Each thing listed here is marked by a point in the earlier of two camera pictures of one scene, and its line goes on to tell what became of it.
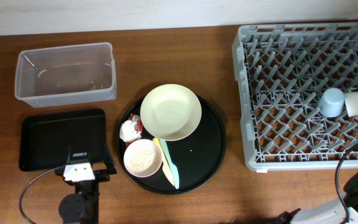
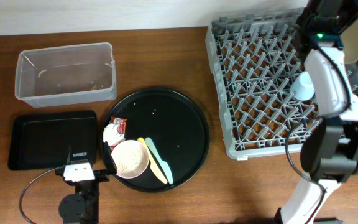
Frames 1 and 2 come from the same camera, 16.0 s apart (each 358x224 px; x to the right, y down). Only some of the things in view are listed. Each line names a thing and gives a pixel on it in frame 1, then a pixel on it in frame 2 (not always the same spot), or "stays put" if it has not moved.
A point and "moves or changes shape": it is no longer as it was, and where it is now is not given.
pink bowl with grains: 142,158 stays put
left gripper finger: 109,161 stays put
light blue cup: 331,102 moves or changes shape
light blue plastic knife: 173,168 to 164,165
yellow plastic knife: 165,165 to 154,165
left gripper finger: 68,158 stays put
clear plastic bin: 66,75 stays put
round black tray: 199,157 to 176,124
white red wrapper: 131,129 to 114,132
